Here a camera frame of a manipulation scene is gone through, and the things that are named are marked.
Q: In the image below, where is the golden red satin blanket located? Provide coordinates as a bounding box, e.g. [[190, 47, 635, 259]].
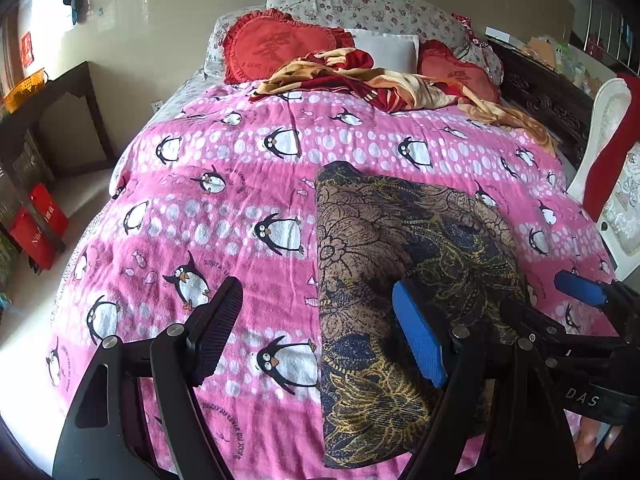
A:
[[249, 47, 558, 156]]

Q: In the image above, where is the red cloth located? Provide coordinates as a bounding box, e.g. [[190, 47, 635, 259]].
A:
[[582, 72, 640, 221]]

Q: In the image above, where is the metal rack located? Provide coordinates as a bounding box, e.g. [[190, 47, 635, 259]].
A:
[[580, 0, 640, 76]]

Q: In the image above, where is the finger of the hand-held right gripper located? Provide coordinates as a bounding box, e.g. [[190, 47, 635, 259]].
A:
[[554, 270, 640, 343], [501, 300, 632, 372]]

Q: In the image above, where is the floral pillow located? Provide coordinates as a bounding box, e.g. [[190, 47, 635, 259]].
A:
[[202, 0, 505, 86]]

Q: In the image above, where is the red cardboard box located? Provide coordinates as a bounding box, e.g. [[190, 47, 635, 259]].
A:
[[29, 182, 70, 236], [9, 207, 58, 271]]

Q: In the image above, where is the pile of assorted packets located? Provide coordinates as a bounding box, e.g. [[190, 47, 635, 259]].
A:
[[520, 35, 601, 91]]

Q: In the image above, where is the orange basket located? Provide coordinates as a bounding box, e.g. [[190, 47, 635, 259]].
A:
[[2, 69, 50, 113]]

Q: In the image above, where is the pink penguin blanket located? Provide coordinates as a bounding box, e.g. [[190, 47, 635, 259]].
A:
[[45, 80, 621, 480]]

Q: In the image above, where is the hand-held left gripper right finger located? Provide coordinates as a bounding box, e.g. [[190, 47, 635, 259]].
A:
[[391, 280, 581, 480]]

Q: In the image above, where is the white pillow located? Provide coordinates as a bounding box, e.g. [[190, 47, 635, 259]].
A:
[[345, 29, 420, 75]]

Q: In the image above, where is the white chair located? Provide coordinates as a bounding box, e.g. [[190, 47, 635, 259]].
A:
[[567, 77, 640, 281]]

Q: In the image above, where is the red heart pillow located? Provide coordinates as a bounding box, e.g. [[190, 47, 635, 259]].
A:
[[221, 9, 357, 86], [415, 39, 502, 106]]

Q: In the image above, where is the dark floral patterned garment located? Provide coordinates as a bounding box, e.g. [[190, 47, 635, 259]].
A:
[[314, 160, 532, 471]]

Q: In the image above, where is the dark wooden shelf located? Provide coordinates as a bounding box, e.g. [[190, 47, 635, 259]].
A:
[[0, 60, 118, 221]]

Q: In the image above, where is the dark carved wooden cabinet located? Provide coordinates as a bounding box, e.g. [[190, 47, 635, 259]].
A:
[[487, 37, 598, 171]]

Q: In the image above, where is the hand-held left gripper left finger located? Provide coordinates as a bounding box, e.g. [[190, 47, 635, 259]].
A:
[[51, 276, 245, 480]]

